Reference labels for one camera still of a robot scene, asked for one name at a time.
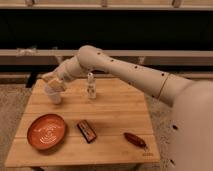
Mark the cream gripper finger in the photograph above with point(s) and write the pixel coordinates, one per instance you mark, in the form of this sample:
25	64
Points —
56	87

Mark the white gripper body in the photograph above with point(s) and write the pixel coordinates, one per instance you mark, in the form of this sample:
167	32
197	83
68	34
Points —
51	77

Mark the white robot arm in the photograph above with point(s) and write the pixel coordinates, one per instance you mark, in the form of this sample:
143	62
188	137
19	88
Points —
191	146

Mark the dark rectangular box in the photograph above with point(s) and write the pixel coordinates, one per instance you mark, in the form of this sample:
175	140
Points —
87	131

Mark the wooden table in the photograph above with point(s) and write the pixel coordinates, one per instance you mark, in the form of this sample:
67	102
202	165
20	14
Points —
114	127

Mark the grey metal rail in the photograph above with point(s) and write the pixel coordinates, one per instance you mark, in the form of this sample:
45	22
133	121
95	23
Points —
147	57

